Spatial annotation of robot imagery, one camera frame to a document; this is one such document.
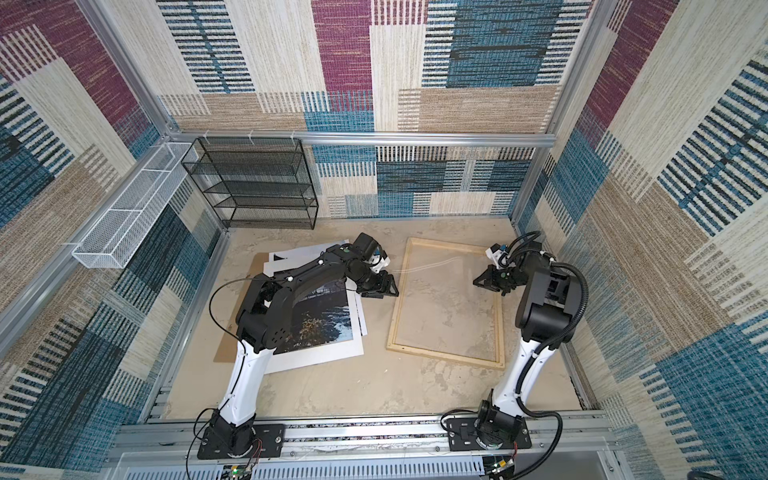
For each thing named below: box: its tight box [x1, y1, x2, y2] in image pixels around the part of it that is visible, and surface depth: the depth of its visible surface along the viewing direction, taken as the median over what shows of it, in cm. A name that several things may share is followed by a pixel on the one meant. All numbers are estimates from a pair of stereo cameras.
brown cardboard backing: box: [213, 252, 269, 363], surface depth 104 cm
